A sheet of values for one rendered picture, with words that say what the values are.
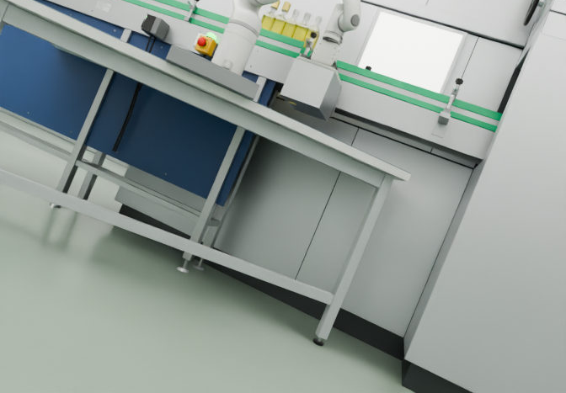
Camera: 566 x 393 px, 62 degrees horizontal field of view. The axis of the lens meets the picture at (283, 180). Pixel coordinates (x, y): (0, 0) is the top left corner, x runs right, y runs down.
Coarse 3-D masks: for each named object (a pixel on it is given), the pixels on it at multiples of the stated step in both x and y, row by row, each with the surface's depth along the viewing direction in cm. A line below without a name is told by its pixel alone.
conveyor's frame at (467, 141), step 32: (64, 0) 239; (96, 0) 235; (128, 32) 228; (192, 32) 220; (256, 64) 210; (288, 64) 206; (256, 96) 209; (352, 96) 208; (384, 96) 204; (384, 128) 214; (416, 128) 199; (448, 128) 196; (480, 128) 193; (480, 160) 203
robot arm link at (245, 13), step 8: (232, 0) 177; (240, 0) 176; (248, 0) 177; (240, 8) 171; (248, 8) 175; (256, 8) 180; (232, 16) 171; (240, 16) 170; (248, 16) 170; (256, 16) 171; (240, 24) 169; (248, 24) 170; (256, 24) 171; (256, 32) 173
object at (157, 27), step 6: (150, 18) 217; (156, 18) 216; (144, 24) 217; (150, 24) 216; (156, 24) 215; (162, 24) 217; (144, 30) 217; (150, 30) 216; (156, 30) 215; (162, 30) 219; (156, 36) 218; (162, 36) 220
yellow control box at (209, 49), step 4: (200, 36) 210; (204, 36) 210; (208, 40) 209; (212, 40) 209; (196, 44) 210; (208, 44) 209; (212, 44) 210; (216, 44) 213; (196, 48) 210; (200, 48) 210; (204, 48) 209; (208, 48) 209; (212, 48) 211; (200, 52) 213; (204, 52) 210; (208, 52) 209; (212, 52) 213; (208, 56) 215; (212, 56) 214
